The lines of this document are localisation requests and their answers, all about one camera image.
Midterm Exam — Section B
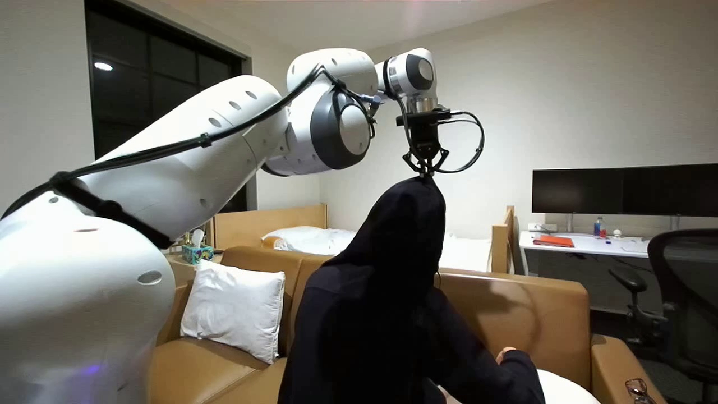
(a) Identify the red flat desk item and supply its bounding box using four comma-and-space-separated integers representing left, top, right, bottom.
532, 230, 577, 252

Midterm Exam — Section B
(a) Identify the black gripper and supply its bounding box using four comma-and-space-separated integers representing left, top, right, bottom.
403, 118, 454, 182

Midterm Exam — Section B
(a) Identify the person's right hand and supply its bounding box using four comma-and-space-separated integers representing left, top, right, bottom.
497, 340, 523, 363

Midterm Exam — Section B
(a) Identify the white sofa pillow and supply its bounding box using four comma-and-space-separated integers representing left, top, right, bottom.
177, 257, 289, 367

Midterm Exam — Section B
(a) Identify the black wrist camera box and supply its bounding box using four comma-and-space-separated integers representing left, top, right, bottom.
394, 105, 456, 126

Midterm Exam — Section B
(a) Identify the black office chair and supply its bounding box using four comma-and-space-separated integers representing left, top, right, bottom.
608, 227, 718, 404

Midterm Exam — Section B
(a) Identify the dark framed window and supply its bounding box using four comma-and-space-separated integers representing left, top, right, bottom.
83, 0, 253, 216

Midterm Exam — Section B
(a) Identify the tan leather sofa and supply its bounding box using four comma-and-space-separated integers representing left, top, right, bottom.
146, 244, 669, 404

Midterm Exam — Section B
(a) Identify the metal item on armrest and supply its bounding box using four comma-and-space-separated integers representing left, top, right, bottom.
621, 375, 657, 404

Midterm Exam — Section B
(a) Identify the black flat monitor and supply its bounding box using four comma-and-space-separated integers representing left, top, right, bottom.
531, 162, 718, 220

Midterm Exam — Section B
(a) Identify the white desk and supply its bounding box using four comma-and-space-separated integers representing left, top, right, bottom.
518, 229, 653, 262

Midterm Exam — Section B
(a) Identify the black hoodie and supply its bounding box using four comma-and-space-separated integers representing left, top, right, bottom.
277, 173, 548, 404

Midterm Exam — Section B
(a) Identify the wooden bed post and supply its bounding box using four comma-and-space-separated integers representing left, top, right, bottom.
488, 203, 520, 276

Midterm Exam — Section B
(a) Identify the teal tissue box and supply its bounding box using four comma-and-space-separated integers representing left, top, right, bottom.
177, 227, 219, 266

